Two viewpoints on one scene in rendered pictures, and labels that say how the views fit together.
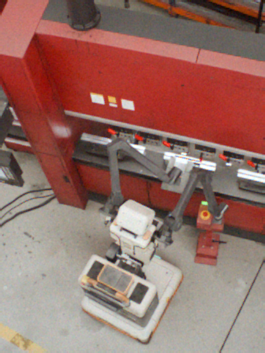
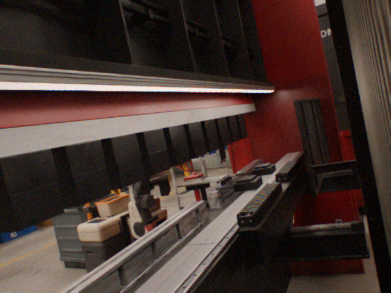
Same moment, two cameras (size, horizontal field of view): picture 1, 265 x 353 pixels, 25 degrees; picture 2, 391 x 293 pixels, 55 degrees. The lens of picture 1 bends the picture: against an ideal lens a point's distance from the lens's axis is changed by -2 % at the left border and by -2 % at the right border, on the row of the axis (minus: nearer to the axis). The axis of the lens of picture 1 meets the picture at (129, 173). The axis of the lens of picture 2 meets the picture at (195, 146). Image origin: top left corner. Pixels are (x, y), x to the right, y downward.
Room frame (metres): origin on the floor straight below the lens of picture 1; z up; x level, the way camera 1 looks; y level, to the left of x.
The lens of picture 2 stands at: (1.69, -2.53, 1.32)
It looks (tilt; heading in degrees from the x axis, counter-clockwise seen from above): 3 degrees down; 87
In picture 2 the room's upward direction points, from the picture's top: 12 degrees counter-clockwise
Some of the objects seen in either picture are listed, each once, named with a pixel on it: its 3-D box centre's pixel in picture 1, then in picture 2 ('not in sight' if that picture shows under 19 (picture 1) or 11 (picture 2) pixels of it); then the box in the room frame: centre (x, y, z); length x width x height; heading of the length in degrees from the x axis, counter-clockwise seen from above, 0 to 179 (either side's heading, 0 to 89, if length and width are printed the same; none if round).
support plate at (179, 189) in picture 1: (177, 175); (202, 180); (1.83, -0.34, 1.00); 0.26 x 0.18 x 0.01; 153
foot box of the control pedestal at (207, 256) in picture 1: (207, 248); not in sight; (1.52, -0.53, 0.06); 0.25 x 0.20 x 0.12; 158
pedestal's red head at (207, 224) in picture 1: (211, 216); not in sight; (1.55, -0.54, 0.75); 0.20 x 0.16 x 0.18; 68
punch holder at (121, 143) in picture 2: not in sight; (118, 161); (1.51, -1.27, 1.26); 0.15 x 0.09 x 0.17; 63
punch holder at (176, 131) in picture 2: (262, 159); (171, 146); (1.69, -0.92, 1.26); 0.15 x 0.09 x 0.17; 63
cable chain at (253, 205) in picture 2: not in sight; (263, 200); (1.96, -1.27, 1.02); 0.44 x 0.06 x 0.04; 63
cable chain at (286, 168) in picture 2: not in sight; (288, 170); (2.22, -0.77, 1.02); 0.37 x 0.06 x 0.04; 63
